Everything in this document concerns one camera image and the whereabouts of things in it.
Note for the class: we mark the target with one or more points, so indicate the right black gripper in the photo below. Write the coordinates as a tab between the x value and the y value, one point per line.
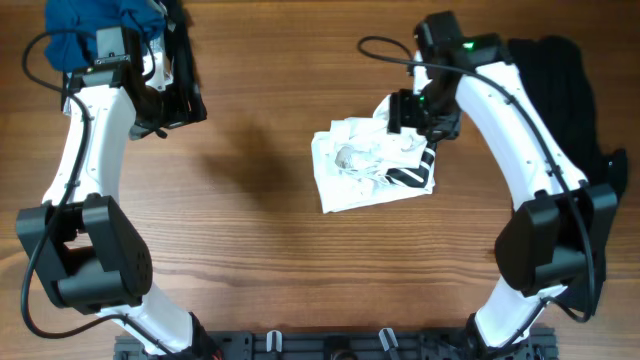
400	112

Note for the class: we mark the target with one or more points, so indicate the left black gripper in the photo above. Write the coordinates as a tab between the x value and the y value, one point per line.
179	113

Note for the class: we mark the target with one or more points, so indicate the white shirt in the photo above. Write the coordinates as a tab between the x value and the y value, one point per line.
358	163

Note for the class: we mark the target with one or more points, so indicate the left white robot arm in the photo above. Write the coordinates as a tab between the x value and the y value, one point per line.
81	246

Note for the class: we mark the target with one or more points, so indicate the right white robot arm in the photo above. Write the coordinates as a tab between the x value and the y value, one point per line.
552	250

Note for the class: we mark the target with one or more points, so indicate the black folded garment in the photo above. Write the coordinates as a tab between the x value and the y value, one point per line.
120	51

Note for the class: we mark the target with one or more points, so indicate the light denim folded garment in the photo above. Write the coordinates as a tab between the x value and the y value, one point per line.
157	63

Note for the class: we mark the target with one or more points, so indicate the blue folded garment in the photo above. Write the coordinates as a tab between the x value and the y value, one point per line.
81	19

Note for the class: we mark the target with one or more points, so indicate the black shirt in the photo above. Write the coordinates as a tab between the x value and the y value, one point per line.
552	72

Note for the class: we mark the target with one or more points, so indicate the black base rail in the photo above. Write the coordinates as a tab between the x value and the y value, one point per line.
438	343

